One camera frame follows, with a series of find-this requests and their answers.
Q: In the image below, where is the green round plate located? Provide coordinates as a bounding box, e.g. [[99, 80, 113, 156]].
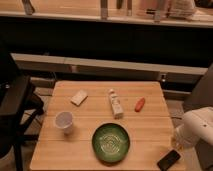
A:
[[92, 123, 130, 163]]

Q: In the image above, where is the black chair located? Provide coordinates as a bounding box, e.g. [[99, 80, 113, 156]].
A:
[[0, 50, 44, 171]]

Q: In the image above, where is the black rectangular eraser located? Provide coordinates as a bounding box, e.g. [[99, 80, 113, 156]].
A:
[[157, 150, 180, 171]]

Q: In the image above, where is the white paper cup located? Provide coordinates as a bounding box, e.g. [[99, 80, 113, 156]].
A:
[[55, 111, 73, 135]]

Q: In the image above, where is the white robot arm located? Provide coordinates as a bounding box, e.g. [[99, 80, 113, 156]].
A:
[[171, 107, 213, 149]]

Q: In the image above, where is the white tube bottle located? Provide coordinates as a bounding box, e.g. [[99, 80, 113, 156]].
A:
[[109, 89, 124, 119]]

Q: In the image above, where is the orange carrot toy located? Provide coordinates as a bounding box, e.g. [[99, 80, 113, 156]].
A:
[[135, 98, 145, 112]]

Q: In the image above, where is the white sponge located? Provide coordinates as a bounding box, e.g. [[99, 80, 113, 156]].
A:
[[71, 90, 88, 106]]

